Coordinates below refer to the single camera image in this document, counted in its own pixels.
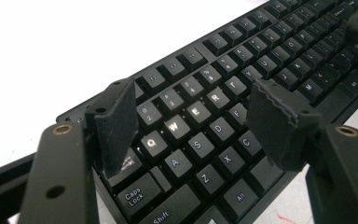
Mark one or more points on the black computer keyboard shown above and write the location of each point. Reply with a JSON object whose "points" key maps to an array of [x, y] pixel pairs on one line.
{"points": [[199, 140]]}

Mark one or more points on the white foam board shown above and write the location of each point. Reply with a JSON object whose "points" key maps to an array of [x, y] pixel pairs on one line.
{"points": [[43, 46]]}

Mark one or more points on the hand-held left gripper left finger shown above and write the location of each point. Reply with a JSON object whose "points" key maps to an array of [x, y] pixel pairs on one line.
{"points": [[115, 124]]}

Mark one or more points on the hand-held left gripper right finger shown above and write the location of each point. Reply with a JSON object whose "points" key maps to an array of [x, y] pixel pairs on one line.
{"points": [[279, 127]]}

